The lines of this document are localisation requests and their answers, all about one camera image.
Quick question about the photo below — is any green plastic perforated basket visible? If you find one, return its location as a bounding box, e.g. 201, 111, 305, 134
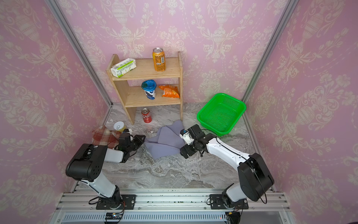
197, 93, 247, 136

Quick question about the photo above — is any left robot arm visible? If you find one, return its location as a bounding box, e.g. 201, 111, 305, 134
65, 132, 145, 211

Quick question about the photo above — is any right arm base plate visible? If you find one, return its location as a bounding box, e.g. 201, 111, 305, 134
206, 194, 249, 210

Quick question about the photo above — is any lavender skirt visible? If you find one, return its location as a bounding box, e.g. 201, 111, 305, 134
144, 120, 186, 159

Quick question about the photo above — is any small black circuit board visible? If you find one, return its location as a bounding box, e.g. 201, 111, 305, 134
104, 212, 123, 222

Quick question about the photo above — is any orange snack bag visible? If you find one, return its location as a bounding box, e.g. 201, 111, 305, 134
159, 85, 180, 99

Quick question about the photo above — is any wooden two-tier shelf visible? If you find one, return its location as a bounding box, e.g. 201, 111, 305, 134
106, 51, 183, 124

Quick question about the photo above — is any orange drink can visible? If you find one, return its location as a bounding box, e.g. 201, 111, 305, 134
153, 48, 166, 72

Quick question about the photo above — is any aluminium mounting rail frame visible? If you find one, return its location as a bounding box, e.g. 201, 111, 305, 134
50, 189, 294, 224

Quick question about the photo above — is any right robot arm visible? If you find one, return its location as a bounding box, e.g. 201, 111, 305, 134
180, 125, 275, 208

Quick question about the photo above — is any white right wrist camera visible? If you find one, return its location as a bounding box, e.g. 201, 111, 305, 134
180, 129, 194, 145

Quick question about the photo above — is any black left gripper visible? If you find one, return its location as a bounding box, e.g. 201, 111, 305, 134
127, 134, 146, 153

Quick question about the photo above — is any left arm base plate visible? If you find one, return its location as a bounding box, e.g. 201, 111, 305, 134
96, 194, 136, 210

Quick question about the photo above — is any red cola can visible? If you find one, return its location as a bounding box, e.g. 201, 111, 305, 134
141, 108, 152, 123

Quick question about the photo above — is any white green tissue box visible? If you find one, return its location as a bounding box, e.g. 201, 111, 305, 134
111, 58, 137, 78

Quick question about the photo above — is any red plaid skirt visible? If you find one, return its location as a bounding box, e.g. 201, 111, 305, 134
92, 126, 122, 149

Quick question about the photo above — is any yellow white can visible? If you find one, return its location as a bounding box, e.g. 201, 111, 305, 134
113, 121, 126, 132

